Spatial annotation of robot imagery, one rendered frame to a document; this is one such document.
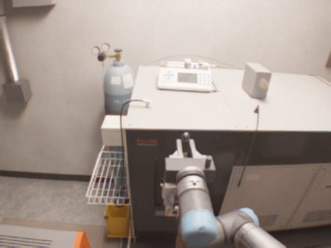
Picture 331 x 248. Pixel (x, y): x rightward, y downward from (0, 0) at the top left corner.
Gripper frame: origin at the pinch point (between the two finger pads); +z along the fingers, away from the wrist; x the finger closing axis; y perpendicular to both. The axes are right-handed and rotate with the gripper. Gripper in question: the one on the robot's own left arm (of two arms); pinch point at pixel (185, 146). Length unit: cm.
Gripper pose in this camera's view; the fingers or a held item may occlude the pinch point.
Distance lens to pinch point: 70.0
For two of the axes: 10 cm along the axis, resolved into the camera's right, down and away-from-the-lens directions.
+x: -10.0, -0.2, -0.5
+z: -0.3, -5.2, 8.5
